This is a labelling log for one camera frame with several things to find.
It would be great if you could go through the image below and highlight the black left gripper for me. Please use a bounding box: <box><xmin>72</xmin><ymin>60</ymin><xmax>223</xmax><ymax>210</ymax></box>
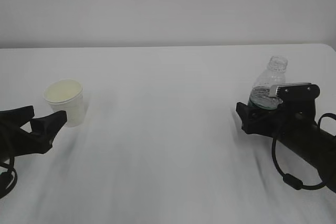
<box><xmin>1</xmin><ymin>105</ymin><xmax>67</xmax><ymax>162</ymax></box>

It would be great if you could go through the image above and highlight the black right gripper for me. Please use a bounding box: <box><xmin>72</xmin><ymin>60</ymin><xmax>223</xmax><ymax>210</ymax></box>
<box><xmin>236</xmin><ymin>102</ymin><xmax>317</xmax><ymax>138</ymax></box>

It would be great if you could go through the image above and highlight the clear green-label water bottle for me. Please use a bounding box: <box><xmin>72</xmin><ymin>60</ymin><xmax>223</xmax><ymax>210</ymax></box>
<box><xmin>248</xmin><ymin>56</ymin><xmax>288</xmax><ymax>110</ymax></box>

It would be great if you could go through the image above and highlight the white paper cup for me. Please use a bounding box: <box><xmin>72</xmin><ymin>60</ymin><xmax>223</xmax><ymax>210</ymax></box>
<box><xmin>43</xmin><ymin>79</ymin><xmax>85</xmax><ymax>127</ymax></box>

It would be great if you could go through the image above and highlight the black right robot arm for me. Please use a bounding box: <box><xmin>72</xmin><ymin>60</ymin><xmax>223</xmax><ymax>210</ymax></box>
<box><xmin>236</xmin><ymin>102</ymin><xmax>335</xmax><ymax>191</ymax></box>

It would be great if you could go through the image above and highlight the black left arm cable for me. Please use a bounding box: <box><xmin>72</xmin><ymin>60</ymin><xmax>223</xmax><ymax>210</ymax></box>
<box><xmin>0</xmin><ymin>155</ymin><xmax>18</xmax><ymax>199</ymax></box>

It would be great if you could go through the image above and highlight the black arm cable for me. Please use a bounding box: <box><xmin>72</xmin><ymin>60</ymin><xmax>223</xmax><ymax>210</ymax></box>
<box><xmin>271</xmin><ymin>113</ymin><xmax>336</xmax><ymax>190</ymax></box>
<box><xmin>0</xmin><ymin>155</ymin><xmax>18</xmax><ymax>199</ymax></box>

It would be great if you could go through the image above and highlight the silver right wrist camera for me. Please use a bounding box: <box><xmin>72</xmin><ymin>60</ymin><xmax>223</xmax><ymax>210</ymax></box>
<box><xmin>269</xmin><ymin>82</ymin><xmax>321</xmax><ymax>116</ymax></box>

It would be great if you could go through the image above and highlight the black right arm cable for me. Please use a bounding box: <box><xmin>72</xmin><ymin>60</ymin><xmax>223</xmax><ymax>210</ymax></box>
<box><xmin>271</xmin><ymin>113</ymin><xmax>336</xmax><ymax>190</ymax></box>

